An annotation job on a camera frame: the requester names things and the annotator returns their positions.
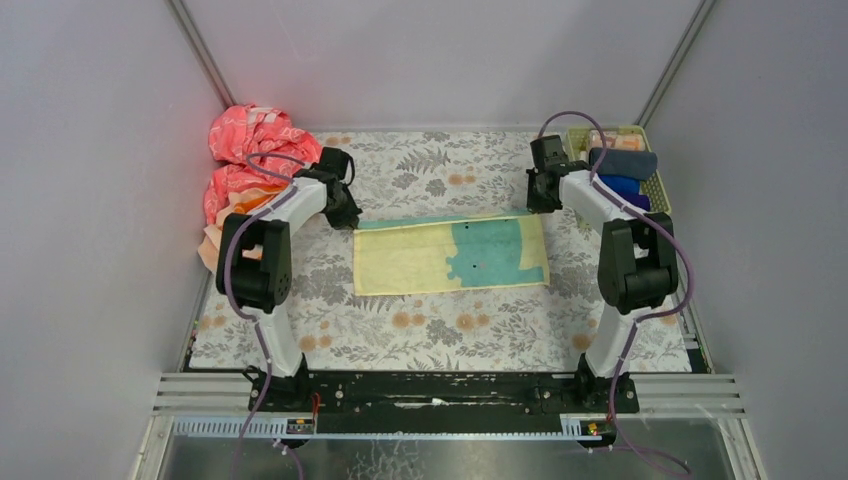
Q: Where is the yellow and teal towel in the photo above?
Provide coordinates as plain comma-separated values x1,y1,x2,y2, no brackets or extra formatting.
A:
353,211,550,296

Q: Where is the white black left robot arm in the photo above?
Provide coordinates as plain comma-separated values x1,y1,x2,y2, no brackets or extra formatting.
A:
215,147,362,378

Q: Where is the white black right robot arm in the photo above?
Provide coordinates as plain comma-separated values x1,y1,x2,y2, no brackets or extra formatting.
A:
527,135,679,379

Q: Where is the rolled blue towel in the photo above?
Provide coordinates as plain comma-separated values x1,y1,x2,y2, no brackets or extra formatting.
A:
599,175,641,197

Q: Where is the rolled peach patterned towel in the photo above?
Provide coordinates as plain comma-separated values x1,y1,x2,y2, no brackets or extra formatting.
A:
586,130,648,151

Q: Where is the rolled dark grey towel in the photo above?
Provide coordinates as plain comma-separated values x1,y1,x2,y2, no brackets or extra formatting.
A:
596,149,658,181

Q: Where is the orange and cream towel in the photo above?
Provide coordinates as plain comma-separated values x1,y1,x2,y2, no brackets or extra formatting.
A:
197,187,283,274

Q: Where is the rolled purple towel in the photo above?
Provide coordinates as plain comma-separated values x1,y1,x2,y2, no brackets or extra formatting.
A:
624,193,652,212

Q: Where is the pink patterned towel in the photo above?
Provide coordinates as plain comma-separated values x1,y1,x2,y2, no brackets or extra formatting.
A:
203,104,322,224

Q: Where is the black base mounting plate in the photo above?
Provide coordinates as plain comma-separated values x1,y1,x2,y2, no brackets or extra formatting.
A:
242,366,640,434

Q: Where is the white slotted cable duct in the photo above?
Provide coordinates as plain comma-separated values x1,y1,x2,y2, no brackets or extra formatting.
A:
173,416,316,439

